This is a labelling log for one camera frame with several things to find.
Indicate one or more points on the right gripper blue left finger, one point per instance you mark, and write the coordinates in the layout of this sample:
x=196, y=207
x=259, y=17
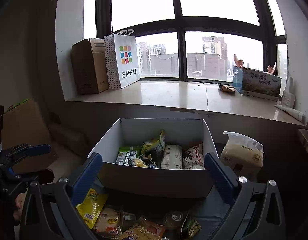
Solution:
x=72, y=190

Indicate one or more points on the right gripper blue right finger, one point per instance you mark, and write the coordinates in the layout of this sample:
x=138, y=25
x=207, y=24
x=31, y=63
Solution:
x=226, y=181

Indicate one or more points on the yellow snack pouch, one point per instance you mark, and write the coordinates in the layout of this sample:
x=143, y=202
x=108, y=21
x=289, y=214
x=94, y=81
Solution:
x=91, y=207

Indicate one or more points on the white red snack bag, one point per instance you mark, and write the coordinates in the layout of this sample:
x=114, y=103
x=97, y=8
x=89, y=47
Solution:
x=192, y=158

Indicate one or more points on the green striped snack bag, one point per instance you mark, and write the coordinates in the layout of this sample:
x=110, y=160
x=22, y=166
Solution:
x=127, y=152

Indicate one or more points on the white green newspaper snack bag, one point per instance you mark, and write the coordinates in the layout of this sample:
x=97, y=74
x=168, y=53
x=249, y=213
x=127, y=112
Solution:
x=172, y=157

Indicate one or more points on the yellow green chip bag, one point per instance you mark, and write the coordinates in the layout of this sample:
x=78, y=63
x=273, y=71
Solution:
x=152, y=150

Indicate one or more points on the orange clear snack pack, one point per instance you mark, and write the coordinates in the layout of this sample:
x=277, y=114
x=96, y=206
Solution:
x=156, y=229

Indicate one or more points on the green garlic pea bag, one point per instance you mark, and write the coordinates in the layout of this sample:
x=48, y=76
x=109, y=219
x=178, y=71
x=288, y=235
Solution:
x=190, y=228

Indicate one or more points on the person left hand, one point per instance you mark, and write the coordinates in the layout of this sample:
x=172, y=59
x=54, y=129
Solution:
x=19, y=201

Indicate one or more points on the beige tissue pack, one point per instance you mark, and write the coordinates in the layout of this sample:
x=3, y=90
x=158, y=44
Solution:
x=243, y=155

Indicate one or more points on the bread bun packet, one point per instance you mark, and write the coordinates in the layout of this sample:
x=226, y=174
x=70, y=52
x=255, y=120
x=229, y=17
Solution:
x=108, y=224

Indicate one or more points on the square jelly cup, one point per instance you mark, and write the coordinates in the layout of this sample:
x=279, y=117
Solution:
x=127, y=220

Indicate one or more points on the brown cardboard on floor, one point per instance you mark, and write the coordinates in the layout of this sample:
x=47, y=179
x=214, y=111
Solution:
x=24, y=124

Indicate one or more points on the clear jelly cup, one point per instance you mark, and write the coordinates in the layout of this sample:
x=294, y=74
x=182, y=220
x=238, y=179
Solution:
x=173, y=220

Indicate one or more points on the white open storage box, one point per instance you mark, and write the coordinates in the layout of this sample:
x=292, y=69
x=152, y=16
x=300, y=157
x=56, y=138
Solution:
x=137, y=177

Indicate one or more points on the small brown packet on sill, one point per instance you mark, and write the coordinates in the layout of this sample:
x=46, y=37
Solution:
x=227, y=89

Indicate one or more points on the white tube on sill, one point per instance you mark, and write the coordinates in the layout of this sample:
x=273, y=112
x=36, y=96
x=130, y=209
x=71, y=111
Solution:
x=291, y=111

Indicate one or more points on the printed gift box on sill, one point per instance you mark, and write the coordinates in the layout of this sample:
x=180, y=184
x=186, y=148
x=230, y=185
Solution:
x=256, y=83

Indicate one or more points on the white pump bottle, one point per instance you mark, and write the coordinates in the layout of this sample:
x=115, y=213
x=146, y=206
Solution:
x=288, y=97

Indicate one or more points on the white Sanfu shopping bag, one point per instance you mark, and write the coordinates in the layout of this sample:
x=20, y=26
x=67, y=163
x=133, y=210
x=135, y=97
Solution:
x=121, y=59

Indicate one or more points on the brown cardboard box on sill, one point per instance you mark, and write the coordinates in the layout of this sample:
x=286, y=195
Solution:
x=89, y=66

